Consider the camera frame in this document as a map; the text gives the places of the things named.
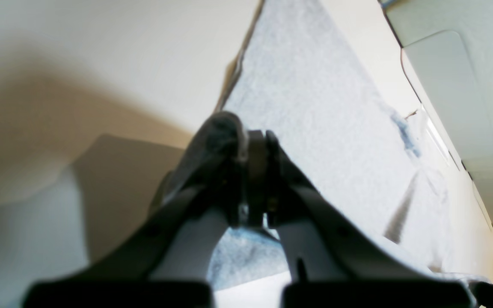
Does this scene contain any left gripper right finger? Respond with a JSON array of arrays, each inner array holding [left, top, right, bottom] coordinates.
[[246, 130, 474, 308]]

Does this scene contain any grey T-shirt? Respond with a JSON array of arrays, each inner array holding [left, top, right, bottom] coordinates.
[[220, 0, 489, 282]]

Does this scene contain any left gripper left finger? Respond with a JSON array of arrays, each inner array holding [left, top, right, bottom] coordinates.
[[22, 112, 248, 308]]

